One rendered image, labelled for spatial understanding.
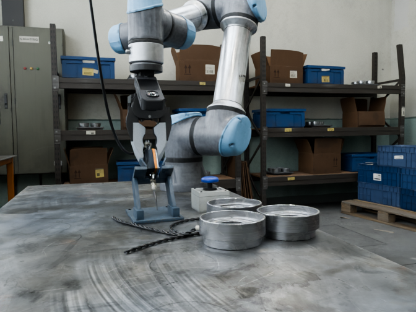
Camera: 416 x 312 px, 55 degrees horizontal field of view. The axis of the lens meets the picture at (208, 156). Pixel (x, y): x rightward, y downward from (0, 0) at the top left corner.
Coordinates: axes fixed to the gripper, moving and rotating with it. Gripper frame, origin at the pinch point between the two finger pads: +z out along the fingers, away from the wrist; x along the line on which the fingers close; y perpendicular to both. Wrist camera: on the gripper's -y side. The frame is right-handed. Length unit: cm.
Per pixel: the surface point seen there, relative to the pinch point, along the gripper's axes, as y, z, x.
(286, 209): -21.1, 8.7, -21.0
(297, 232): -30.6, 10.3, -17.5
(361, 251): -38.0, 11.9, -23.5
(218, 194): -3.9, 8.1, -14.3
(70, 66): 330, -71, 15
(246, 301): -47.5, 12.0, -1.0
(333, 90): 306, -51, -273
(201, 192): -3.7, 7.5, -10.4
